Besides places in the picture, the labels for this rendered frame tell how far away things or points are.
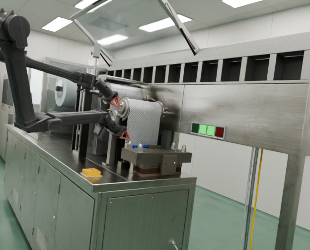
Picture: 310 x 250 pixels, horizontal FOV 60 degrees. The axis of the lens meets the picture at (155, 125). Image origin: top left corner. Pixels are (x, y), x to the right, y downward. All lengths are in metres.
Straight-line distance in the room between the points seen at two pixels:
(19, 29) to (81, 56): 6.52
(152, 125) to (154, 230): 0.61
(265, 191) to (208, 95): 2.71
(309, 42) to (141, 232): 1.18
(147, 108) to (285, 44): 0.81
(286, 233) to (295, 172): 0.30
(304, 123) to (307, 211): 2.68
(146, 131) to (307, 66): 0.92
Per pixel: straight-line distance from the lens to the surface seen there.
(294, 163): 1.45
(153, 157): 1.48
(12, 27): 0.96
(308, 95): 1.26
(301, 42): 1.33
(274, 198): 4.04
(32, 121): 1.11
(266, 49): 1.41
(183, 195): 1.61
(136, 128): 1.62
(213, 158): 4.58
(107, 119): 1.43
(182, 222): 1.68
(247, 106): 1.39
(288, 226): 1.51
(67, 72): 1.51
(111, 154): 1.66
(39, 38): 7.22
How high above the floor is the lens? 1.26
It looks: 3 degrees down
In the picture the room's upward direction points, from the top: 7 degrees clockwise
